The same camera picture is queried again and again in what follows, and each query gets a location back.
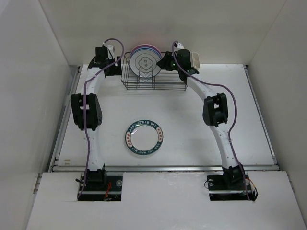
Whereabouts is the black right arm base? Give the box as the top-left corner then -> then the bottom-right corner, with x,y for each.
204,173 -> 259,201

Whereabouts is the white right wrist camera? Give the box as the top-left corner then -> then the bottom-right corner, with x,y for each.
173,41 -> 184,51

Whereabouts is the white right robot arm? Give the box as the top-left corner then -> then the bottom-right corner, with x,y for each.
157,49 -> 243,189

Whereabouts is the metal wire dish rack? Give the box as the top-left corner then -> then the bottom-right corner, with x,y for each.
121,52 -> 187,91

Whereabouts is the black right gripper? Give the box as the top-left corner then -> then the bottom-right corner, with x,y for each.
156,51 -> 181,71

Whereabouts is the metal table edge rail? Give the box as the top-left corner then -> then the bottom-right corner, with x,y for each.
50,164 -> 280,172

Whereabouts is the green rimmed white plate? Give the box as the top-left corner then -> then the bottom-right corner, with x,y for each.
125,119 -> 164,156

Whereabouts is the pink plate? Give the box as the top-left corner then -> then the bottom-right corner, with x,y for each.
131,44 -> 160,53

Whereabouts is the blue plate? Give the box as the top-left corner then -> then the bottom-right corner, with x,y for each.
131,47 -> 162,59

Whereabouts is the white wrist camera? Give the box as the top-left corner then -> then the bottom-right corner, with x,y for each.
173,41 -> 184,51
102,42 -> 115,59

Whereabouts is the purple plate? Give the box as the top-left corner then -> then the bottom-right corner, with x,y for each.
131,46 -> 162,57

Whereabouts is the white cutlery holder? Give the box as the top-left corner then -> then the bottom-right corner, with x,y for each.
191,52 -> 200,70

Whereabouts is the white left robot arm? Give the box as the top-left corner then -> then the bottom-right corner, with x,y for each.
71,45 -> 122,172

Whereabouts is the white plate grey flower outline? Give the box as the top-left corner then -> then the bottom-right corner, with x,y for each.
130,55 -> 161,78

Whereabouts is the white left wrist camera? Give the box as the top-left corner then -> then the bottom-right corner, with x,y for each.
102,42 -> 115,59

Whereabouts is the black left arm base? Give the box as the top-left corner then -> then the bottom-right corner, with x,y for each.
76,169 -> 123,202

